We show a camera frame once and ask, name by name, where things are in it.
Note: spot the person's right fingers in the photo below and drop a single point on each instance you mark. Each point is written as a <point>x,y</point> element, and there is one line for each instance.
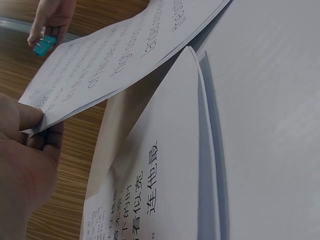
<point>36,31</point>

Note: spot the person's left hand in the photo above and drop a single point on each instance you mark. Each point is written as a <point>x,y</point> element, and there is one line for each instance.
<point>22,165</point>

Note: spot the person's right hand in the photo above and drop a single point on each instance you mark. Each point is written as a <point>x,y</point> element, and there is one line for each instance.
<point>53,13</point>

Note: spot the paper stack with latin print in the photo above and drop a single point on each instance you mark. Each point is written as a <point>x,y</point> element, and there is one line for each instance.
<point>120,50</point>

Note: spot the teal binder clip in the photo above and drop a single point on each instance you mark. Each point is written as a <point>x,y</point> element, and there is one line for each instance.
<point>43,47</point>

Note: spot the paper stack with chinese print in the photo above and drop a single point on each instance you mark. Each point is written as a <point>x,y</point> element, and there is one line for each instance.
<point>165,130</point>

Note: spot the stack of blank white paper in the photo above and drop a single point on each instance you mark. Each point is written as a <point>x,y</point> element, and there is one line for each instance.
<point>270,120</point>

